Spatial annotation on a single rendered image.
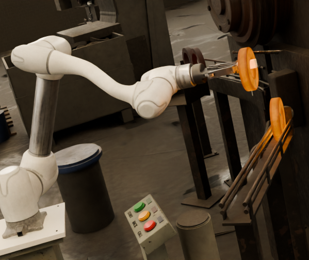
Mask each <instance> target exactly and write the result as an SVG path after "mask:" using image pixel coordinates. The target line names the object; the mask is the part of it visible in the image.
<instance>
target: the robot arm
mask: <svg viewBox="0 0 309 260"><path fill-rule="evenodd" d="M71 53H72V52H71V46H70V44H69V42H68V41H67V40H66V39H64V38H61V37H57V36H47V37H43V38H41V39H39V40H37V41H35V42H32V43H29V44H27V45H20V46H17V47H15V48H14V50H13V51H12V53H11V61H12V63H13V64H14V65H15V66H16V67H17V68H19V69H21V70H23V71H26V72H31V73H35V74H36V75H37V81H36V90H35V100H34V109H33V115H32V124H31V134H30V143H29V149H28V150H27V151H26V152H25V153H24V154H23V157H22V161H21V164H20V166H10V167H7V168H5V169H3V170H1V171H0V208H1V211H2V214H3V216H4V218H5V221H6V226H7V227H6V230H5V232H4V234H3V235H2V237H3V239H6V238H9V237H12V236H16V235H17V236H18V237H21V236H23V235H24V234H25V233H29V232H33V231H39V230H41V229H43V223H44V219H45V216H46V215H47V212H46V211H43V212H40V211H39V208H38V201H39V199H40V197H41V196H42V195H43V194H45V193H46V192H47V191H48V190H49V189H50V188H51V187H52V186H53V184H54V183H55V181H56V179H57V177H58V166H57V163H56V157H55V155H54V154H53V152H52V151H51V147H52V138H53V130H54V122H55V114H56V106H57V98H58V89H59V81H60V79H61V78H62V77H63V76H64V74H75V75H80V76H83V77H85V78H87V79H89V80H90V81H91V82H93V83H94V84H95V85H97V86H98V87H100V88H101V89H102V90H104V91H105V92H106V93H108V94H109V95H111V96H113V97H115V98H117V99H119V100H122V101H125V102H128V103H130V104H131V106H132V108H133V109H135V110H136V112H137V113H138V115H140V116H141V117H142V118H145V119H153V118H156V117H158V116H159V115H160V114H161V113H162V112H163V111H164V110H165V109H166V108H167V106H168V104H169V103H170V100H171V97H172V96H173V95H174V94H175V93H177V91H178V90H181V89H186V88H190V87H195V86H196V85H197V84H203V83H206V81H207V78H208V79H212V78H215V77H219V76H224V75H228V74H232V73H235V72H236V73H238V60H236V61H234V62H227V63H216V64H215V65H211V66H208V67H207V68H206V67H205V66H204V64H202V63H199V64H194V65H193V64H191V63H189V64H184V65H179V66H165V67H160V68H156V69H152V70H150V71H148V72H146V73H144V74H143V75H142V77H141V81H140V82H136V83H135V84H134V85H131V86H126V85H122V84H119V83H118V82H116V81H115V80H113V79H112V78H111V77H109V76H108V75H107V74H106V73H104V72H103V71H102V70H101V69H99V68H98V67H97V66H95V65H94V64H92V63H90V62H88V61H85V60H83V59H80V58H77V57H73V56H71Z"/></svg>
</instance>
